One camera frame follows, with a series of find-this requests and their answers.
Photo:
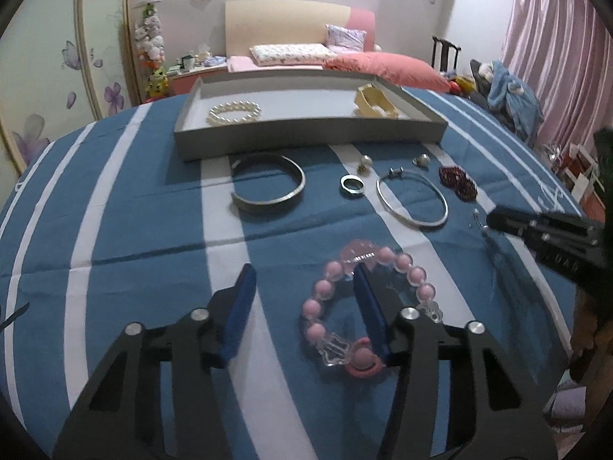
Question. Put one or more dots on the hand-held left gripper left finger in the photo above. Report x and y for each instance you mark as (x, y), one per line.
(239, 306)

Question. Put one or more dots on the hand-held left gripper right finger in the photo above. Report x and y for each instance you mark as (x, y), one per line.
(369, 311)

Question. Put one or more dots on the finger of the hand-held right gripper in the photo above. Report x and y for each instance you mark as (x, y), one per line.
(550, 230)

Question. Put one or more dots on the thin silver bangle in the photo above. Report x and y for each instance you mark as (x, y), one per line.
(443, 211)

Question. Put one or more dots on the wide silver bangle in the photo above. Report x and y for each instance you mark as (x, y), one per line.
(298, 187)

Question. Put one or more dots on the pearl earring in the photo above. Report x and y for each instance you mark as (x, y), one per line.
(422, 160)
(366, 160)

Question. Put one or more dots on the grey jewelry tray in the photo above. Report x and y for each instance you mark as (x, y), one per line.
(306, 134)

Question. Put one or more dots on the person's right hand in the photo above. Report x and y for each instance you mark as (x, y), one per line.
(591, 330)

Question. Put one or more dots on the blue white striped cloth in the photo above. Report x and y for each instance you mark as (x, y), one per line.
(143, 230)

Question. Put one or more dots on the blue plush clothing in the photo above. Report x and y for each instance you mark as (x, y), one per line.
(519, 96)

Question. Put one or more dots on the pink curtain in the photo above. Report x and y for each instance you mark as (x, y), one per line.
(560, 48)

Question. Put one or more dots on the black chair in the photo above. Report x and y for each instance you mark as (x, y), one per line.
(445, 55)

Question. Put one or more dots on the pink duvet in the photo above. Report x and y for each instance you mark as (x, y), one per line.
(388, 69)

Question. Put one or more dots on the pink nightstand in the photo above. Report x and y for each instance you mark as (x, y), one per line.
(191, 81)

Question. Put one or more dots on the pink bed sheet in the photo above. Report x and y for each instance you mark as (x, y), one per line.
(242, 63)

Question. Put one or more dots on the white floral pillow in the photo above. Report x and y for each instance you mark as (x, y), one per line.
(292, 54)

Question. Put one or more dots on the plush toy tower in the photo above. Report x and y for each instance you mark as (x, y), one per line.
(151, 48)

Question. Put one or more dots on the purple printed pillow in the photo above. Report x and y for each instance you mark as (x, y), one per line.
(345, 37)

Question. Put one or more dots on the cream bed headboard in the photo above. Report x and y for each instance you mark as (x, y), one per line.
(287, 24)

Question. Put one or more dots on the flower printed wardrobe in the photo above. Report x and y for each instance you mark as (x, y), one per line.
(52, 81)

